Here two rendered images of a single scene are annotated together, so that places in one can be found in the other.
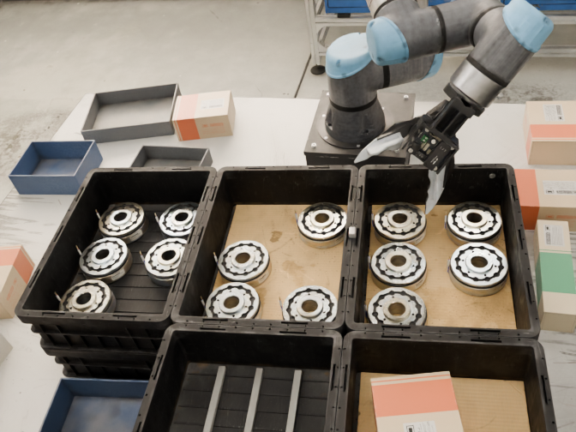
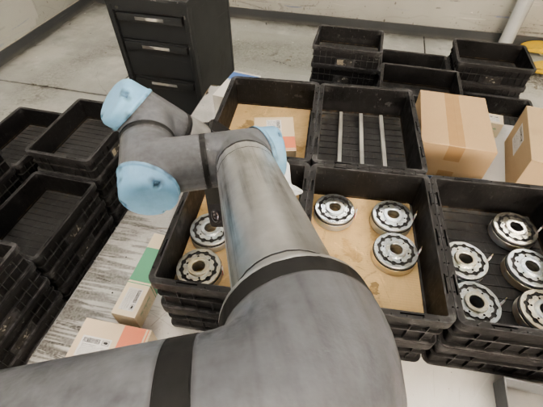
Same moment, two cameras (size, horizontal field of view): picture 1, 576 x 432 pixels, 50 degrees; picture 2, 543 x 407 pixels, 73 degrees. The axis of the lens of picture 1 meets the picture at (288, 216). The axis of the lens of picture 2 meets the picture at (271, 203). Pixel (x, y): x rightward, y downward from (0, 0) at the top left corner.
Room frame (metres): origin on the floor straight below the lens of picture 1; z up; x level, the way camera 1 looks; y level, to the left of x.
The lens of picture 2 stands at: (1.25, -0.25, 1.58)
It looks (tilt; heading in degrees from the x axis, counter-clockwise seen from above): 49 degrees down; 172
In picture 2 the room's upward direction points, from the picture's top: straight up
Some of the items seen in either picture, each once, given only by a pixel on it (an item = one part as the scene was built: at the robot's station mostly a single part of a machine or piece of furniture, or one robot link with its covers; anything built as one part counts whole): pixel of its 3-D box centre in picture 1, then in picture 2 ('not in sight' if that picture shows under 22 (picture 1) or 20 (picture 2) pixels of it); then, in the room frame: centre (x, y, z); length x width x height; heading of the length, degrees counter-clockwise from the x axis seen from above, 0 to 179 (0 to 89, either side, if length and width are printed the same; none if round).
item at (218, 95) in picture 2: not in sight; (237, 94); (-0.08, -0.21, 0.75); 0.20 x 0.12 x 0.09; 151
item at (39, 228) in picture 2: not in sight; (54, 236); (0.21, -1.05, 0.31); 0.40 x 0.30 x 0.34; 159
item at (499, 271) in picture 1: (478, 264); (210, 228); (0.69, -0.33, 0.86); 0.10 x 0.10 x 0.01
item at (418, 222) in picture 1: (399, 220); not in sight; (0.83, -0.22, 0.86); 0.10 x 0.10 x 0.01
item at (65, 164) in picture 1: (57, 167); not in sight; (1.40, 0.61, 0.74); 0.20 x 0.15 x 0.07; 73
